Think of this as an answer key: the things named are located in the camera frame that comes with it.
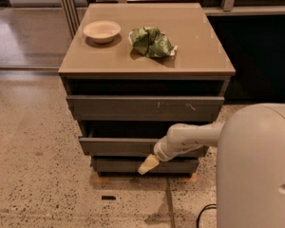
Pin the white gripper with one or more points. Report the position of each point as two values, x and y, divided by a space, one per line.
161 150

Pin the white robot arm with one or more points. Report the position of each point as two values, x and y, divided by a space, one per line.
250 163

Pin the grey drawer cabinet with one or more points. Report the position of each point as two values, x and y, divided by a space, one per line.
200 67

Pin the small black floor marker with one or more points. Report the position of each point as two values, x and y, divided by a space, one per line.
108 198

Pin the crumpled green chip bag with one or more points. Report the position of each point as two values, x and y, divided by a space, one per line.
151 42

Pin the white bowl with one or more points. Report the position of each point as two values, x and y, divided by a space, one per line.
102 32

